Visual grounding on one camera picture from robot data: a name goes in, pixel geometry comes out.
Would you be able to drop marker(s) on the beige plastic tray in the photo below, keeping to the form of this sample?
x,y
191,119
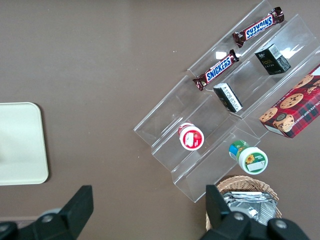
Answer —
x,y
25,120

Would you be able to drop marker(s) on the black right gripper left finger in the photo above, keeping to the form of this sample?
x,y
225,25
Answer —
x,y
75,215

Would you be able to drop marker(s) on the small black carton box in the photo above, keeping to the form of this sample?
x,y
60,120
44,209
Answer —
x,y
228,97
271,61

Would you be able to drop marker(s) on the Snickers chocolate bar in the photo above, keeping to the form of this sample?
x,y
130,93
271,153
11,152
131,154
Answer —
x,y
217,69
258,27

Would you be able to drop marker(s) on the light wicker basket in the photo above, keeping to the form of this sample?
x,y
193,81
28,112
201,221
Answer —
x,y
247,181

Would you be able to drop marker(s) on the silver foil packet stack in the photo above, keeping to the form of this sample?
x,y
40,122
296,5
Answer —
x,y
250,202

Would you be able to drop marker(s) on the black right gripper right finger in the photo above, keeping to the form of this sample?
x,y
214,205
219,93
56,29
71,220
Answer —
x,y
220,215

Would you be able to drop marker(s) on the red lid small jar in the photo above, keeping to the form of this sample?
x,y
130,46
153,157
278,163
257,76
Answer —
x,y
192,138

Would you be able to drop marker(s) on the clear acrylic tiered stand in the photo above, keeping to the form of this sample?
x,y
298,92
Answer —
x,y
252,75
170,117

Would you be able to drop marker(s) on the green lid small jar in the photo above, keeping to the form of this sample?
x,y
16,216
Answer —
x,y
252,160

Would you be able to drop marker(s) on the red plaid cookie box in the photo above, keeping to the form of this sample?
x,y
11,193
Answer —
x,y
295,105

